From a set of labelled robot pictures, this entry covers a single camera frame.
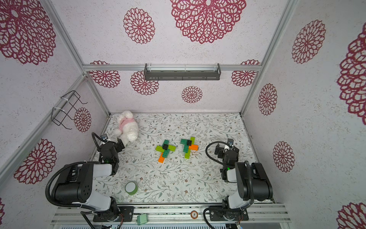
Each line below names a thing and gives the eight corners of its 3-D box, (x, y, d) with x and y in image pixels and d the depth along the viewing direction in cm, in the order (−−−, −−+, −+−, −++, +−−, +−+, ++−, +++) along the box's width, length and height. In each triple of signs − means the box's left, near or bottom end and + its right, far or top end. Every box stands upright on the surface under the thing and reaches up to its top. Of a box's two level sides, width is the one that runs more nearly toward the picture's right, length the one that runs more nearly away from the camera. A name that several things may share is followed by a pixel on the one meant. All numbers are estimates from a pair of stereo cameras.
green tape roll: (126, 195, 82) (123, 192, 78) (129, 184, 86) (126, 181, 81) (136, 195, 82) (134, 192, 78) (138, 184, 86) (136, 181, 81)
